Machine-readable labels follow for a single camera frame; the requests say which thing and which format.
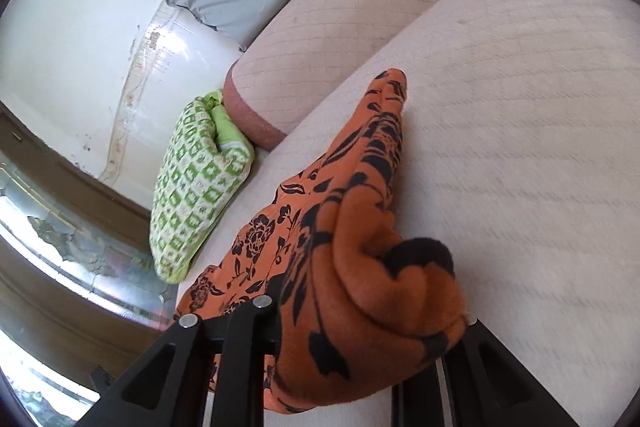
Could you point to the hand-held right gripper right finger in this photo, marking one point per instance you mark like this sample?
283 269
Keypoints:
495 382

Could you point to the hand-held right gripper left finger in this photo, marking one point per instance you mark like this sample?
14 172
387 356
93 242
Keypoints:
240 357

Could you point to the orange floral blouse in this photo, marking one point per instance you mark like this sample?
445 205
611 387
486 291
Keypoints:
360 287

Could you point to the green checkered pillow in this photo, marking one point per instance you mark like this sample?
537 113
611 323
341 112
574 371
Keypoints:
200 192

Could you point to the wooden stained glass door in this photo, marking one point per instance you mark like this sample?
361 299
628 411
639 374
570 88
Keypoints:
60 267

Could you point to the pink sofa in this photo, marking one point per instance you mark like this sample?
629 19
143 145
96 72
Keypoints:
450 107

